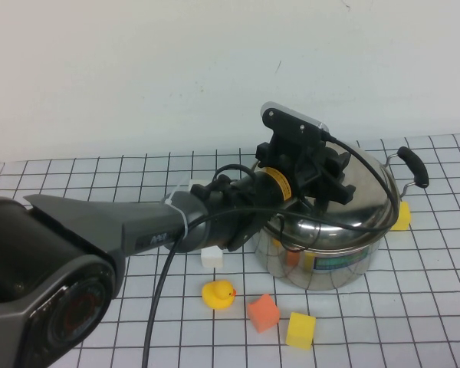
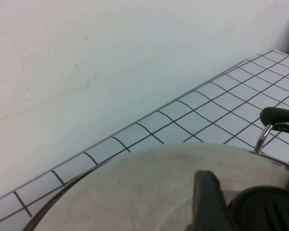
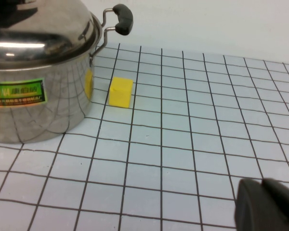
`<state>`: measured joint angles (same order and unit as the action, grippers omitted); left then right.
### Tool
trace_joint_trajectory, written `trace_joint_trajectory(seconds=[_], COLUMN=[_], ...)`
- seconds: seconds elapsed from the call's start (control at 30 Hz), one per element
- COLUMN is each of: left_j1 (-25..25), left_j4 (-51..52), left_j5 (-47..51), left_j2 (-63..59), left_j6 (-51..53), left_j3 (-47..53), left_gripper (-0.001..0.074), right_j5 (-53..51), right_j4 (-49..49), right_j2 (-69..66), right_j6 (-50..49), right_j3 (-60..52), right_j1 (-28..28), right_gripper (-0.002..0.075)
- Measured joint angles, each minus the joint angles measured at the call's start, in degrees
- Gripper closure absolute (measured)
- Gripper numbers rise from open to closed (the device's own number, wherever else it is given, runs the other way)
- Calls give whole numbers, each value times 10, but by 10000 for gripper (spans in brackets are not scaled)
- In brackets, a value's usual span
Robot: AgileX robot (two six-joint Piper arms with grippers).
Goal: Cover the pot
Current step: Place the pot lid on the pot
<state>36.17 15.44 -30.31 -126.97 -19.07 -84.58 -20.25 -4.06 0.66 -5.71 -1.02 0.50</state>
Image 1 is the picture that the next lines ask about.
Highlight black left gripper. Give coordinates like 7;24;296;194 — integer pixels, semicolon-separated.
255;132;357;205

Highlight stainless steel pot black handles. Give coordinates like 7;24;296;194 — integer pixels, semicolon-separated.
252;146;430;291

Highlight white foam cube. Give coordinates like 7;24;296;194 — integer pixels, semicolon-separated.
200;247;225;268

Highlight steel lid with black knob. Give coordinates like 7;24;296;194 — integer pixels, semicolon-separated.
258;147;403;250

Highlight yellow foam cube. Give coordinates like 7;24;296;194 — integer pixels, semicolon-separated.
389;201;412;232
285;311;317;350

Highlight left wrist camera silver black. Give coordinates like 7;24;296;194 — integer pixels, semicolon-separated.
260;101;329;145

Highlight yellow rubber duck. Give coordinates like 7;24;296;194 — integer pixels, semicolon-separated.
201;280;238;310

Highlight orange foam cube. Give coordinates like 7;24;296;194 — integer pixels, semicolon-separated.
247;293;281;334

